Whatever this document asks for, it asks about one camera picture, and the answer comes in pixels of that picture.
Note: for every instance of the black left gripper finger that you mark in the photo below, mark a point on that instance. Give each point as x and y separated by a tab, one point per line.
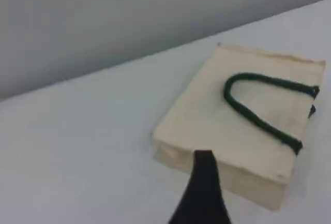
203	195

